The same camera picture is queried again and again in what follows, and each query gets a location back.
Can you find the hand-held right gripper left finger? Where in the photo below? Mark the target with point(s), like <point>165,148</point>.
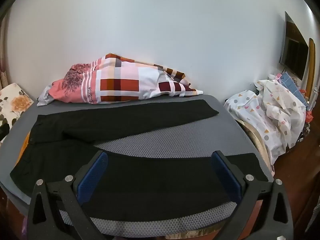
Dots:
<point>92,176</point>

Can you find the white patterned cloth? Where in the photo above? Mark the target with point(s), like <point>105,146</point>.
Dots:
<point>250,115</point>

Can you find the blue checked cloth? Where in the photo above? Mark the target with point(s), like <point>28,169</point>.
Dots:
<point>292,85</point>

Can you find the small red item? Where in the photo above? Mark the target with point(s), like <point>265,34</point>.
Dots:
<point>309,116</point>

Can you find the floral pillow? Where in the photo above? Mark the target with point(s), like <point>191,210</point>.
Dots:
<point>15,105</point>

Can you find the plaid pink printed blanket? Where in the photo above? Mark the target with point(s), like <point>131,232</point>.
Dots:
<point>120,85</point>

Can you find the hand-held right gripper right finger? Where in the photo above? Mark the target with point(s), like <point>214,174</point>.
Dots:
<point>226,177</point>

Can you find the orange cloth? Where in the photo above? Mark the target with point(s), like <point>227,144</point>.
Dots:
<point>23,147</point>

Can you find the grey textured mat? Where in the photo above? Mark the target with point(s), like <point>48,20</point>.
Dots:
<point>175,140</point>

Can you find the wooden frame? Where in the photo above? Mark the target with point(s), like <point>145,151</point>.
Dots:
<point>311,65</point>

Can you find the dark green cloth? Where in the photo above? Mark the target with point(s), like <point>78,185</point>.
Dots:
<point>150,185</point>

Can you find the wall television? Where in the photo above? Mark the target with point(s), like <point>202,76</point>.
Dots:
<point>292,50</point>

